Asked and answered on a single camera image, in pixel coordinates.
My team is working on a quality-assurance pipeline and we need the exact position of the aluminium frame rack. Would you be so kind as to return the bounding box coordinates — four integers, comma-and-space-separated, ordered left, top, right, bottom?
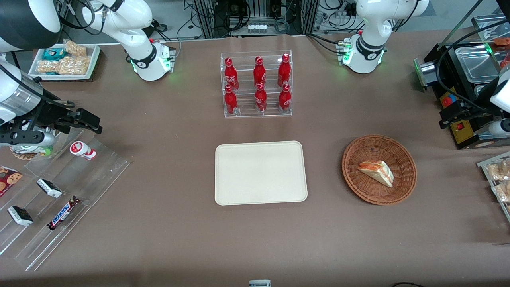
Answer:
192, 0, 320, 39

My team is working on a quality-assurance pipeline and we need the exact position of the cookie package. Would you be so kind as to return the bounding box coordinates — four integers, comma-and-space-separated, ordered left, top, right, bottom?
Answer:
0, 166, 23, 198

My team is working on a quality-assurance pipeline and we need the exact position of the white square snack tray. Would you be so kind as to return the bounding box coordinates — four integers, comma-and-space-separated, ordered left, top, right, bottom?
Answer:
28, 43, 101, 81

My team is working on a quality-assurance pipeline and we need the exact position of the teal snack packet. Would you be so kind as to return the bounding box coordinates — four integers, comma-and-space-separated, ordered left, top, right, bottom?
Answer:
42, 47, 67, 61

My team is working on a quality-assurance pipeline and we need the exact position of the snickers chocolate bar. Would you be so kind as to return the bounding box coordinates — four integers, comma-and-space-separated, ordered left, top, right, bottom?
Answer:
47, 196, 82, 231

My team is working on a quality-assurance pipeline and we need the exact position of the red cola bottle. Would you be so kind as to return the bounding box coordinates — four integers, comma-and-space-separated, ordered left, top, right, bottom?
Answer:
278, 83, 292, 112
224, 57, 239, 90
253, 56, 267, 88
224, 85, 239, 115
255, 82, 267, 112
277, 53, 291, 88

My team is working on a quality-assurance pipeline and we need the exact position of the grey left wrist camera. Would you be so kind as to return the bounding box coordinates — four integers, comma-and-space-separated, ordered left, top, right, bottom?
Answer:
488, 119, 510, 137

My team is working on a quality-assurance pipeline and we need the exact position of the black cable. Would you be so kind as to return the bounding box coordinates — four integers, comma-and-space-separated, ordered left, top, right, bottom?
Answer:
436, 19, 510, 114

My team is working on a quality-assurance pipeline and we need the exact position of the grey tray with pastry bags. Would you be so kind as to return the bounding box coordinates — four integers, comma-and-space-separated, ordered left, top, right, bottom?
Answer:
477, 151, 510, 223

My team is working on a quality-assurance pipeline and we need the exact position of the cream plastic tray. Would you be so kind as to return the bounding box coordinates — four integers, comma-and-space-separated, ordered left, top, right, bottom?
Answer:
214, 140, 308, 206

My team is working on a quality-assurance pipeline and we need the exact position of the small peanut snack bag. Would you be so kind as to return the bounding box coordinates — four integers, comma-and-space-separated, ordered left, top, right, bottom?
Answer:
63, 39, 87, 57

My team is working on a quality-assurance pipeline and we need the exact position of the brown wicker basket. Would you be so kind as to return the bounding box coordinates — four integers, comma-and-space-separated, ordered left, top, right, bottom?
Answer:
341, 135, 418, 206

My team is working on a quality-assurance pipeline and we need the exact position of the small woven coaster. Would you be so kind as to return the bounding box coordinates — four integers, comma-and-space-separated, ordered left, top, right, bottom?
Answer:
10, 144, 53, 161

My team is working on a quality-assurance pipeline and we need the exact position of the clear acrylic bottle rack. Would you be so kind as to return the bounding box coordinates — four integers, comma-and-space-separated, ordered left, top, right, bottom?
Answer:
220, 50, 293, 118

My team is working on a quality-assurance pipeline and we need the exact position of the black machine with red buttons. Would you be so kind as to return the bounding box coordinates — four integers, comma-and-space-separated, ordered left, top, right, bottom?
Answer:
414, 40, 510, 151

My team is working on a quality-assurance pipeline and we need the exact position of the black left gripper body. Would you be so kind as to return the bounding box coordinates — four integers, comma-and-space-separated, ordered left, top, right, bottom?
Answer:
458, 99, 494, 122

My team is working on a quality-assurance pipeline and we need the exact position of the small white red yogurt bottle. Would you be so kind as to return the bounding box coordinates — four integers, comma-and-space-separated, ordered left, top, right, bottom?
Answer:
70, 141, 97, 161

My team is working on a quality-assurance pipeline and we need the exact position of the black white snack pack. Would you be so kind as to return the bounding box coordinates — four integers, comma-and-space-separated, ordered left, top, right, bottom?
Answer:
37, 178, 63, 199
8, 206, 34, 226

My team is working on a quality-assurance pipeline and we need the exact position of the clear pastry bag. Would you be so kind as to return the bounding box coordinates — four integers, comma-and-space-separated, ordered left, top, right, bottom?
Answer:
487, 159, 510, 182
491, 181, 510, 203

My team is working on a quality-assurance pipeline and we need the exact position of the steel tray with red food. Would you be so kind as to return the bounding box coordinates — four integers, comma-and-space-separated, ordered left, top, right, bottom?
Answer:
471, 13, 510, 46

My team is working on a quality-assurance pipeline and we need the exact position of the triangle sandwich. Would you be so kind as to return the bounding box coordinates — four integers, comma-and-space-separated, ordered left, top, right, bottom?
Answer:
357, 160, 395, 188

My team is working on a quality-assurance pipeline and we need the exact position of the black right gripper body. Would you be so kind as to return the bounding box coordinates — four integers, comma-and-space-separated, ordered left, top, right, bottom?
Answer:
24, 100, 82, 135

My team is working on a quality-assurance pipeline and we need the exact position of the large peanut snack bag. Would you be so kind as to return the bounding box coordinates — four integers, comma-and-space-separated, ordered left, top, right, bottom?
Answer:
37, 55, 92, 76

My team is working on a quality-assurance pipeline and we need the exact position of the clear acrylic stepped shelf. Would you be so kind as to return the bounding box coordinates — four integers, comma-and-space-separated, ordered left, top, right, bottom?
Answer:
0, 127, 131, 272

